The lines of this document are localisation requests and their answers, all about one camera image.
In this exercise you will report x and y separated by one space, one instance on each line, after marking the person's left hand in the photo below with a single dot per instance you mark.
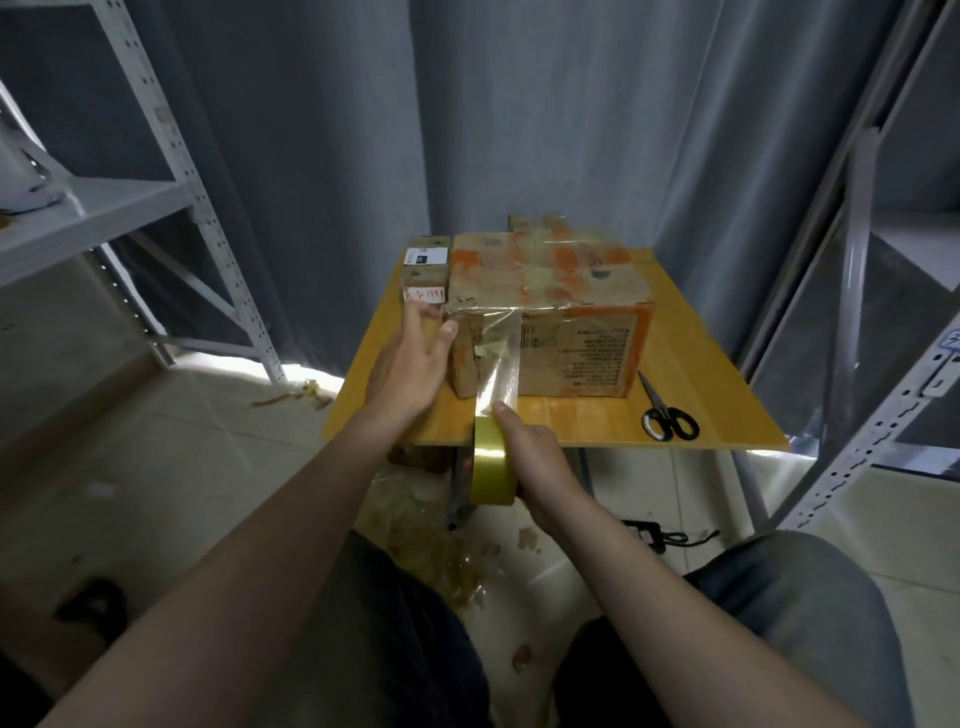
413 368

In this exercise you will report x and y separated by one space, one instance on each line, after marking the person's right hand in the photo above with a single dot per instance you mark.
533 458

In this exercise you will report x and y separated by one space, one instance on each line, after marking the yellow tape roll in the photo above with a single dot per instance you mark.
492 450

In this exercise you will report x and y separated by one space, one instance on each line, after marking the plain brown cardboard box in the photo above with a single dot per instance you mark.
420 453

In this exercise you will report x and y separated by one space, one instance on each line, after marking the long white-labelled cardboard box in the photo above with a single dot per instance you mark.
426 267

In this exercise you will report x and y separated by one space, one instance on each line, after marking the large orange print cardboard box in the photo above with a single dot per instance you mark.
578 323

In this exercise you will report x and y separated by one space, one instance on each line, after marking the medium brown cardboard box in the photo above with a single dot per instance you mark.
540 224

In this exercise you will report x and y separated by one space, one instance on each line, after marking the person's left forearm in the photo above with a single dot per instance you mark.
210 585

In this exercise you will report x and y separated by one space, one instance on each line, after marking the person's right forearm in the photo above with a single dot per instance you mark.
690 615

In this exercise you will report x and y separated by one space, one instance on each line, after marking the tape scraps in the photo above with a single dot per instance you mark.
435 548

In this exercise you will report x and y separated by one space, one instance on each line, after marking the person's right leg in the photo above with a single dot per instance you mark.
810 615

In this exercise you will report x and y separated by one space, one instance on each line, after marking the black power adapter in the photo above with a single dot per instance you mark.
642 528

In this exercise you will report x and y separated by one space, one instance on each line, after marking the yellow wooden table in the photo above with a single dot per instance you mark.
705 375

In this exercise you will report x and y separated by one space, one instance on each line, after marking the grey curtain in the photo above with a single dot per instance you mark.
450 105

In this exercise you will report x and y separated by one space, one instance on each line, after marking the grey metal shelf unit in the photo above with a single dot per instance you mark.
90 203
878 285

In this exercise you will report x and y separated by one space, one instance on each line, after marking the black sandal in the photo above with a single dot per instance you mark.
93 600

